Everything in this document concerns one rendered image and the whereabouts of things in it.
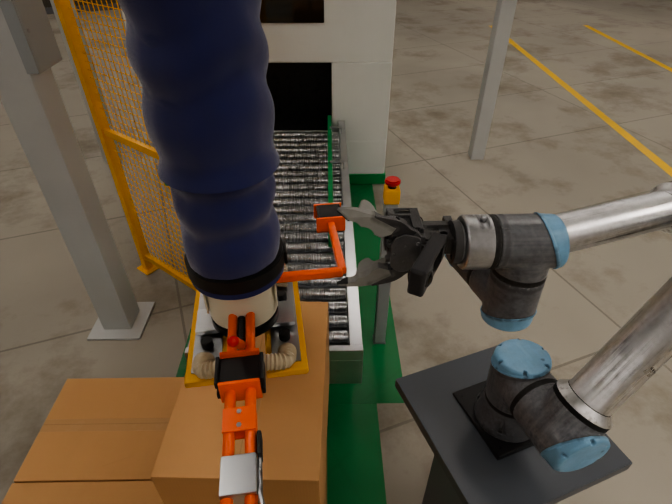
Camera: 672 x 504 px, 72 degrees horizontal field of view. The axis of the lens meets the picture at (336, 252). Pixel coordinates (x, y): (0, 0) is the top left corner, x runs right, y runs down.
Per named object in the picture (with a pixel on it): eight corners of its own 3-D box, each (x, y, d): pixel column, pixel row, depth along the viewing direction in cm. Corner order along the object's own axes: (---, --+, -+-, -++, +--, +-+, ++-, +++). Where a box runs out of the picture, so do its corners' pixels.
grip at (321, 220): (313, 217, 146) (313, 204, 143) (340, 215, 147) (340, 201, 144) (316, 233, 139) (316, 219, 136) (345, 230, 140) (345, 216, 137)
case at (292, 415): (227, 373, 181) (209, 299, 156) (329, 375, 180) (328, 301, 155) (183, 545, 133) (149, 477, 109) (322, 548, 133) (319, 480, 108)
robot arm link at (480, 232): (488, 280, 75) (501, 232, 69) (458, 281, 75) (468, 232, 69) (473, 246, 82) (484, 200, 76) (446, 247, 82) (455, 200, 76)
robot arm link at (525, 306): (505, 292, 92) (519, 241, 85) (542, 332, 83) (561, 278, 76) (463, 302, 90) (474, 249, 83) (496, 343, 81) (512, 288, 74)
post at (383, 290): (372, 335, 268) (383, 183, 207) (384, 335, 268) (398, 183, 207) (373, 344, 263) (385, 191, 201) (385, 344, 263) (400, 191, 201)
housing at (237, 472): (222, 469, 83) (218, 456, 80) (260, 463, 84) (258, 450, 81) (220, 510, 78) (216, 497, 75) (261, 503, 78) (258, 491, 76)
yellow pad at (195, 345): (197, 290, 135) (194, 277, 131) (232, 287, 136) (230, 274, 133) (185, 389, 108) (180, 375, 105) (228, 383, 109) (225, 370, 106)
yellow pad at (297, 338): (263, 284, 137) (261, 271, 134) (297, 280, 138) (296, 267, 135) (267, 379, 110) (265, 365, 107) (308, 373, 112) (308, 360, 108)
